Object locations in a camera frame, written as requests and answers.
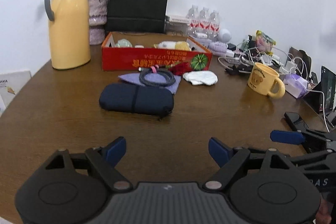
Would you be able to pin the lavender ribbed pouch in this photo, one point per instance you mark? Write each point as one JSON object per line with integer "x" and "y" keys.
{"x": 218, "y": 48}

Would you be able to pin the navy blue zip pouch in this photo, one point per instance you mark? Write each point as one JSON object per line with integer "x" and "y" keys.
{"x": 128, "y": 98}

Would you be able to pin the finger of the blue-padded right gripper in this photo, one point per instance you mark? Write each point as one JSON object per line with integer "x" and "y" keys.
{"x": 233, "y": 164}

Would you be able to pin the middle water bottle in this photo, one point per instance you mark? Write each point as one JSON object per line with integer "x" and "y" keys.
{"x": 204, "y": 20}

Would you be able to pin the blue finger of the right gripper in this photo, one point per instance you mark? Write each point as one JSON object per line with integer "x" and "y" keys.
{"x": 287, "y": 137}

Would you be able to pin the purple knitted cloth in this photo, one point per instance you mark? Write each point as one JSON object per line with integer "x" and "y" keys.
{"x": 133, "y": 78}

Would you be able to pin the white flat box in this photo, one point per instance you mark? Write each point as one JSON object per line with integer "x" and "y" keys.
{"x": 178, "y": 19}

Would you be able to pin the purple tissue pack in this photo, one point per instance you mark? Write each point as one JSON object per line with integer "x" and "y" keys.
{"x": 295, "y": 85}

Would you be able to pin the yellow bear mug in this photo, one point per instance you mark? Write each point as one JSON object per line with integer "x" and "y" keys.
{"x": 266, "y": 81}

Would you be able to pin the yellow thermos jug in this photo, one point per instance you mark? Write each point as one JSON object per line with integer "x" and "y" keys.
{"x": 68, "y": 33}

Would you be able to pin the colourful snack packet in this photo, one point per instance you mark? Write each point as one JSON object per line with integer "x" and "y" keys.
{"x": 264, "y": 43}

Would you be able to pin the black tablet stand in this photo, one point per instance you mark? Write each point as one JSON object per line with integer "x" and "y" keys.
{"x": 322, "y": 96}

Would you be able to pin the black phone on table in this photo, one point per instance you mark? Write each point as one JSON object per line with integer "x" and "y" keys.
{"x": 295, "y": 122}

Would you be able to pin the yellow white plush toy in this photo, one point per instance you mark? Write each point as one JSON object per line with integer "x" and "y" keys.
{"x": 170, "y": 45}

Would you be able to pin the person's hand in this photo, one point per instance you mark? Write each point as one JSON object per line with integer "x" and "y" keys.
{"x": 323, "y": 214}

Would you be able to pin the black paper bag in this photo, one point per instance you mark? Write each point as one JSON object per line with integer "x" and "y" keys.
{"x": 136, "y": 16}

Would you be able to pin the white booklet left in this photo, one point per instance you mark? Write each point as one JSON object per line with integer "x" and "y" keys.
{"x": 11, "y": 84}

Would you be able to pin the right water bottle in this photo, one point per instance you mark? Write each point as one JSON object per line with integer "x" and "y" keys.
{"x": 214, "y": 24}

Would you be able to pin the water bottle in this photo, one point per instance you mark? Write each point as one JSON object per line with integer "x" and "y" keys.
{"x": 214, "y": 24}
{"x": 193, "y": 16}
{"x": 204, "y": 20}

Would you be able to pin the left water bottle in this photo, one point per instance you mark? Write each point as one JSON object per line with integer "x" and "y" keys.
{"x": 193, "y": 16}

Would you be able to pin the red cardboard box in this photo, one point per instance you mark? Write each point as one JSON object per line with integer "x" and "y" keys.
{"x": 143, "y": 54}

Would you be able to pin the white round gadget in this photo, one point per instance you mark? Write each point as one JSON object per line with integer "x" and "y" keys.
{"x": 224, "y": 35}

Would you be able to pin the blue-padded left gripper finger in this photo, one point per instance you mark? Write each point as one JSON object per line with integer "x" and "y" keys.
{"x": 102, "y": 162}

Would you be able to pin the purple textured vase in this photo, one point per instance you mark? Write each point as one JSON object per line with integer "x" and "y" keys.
{"x": 98, "y": 10}

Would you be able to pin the pale green ceramic item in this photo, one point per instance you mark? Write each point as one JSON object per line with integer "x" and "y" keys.
{"x": 124, "y": 43}

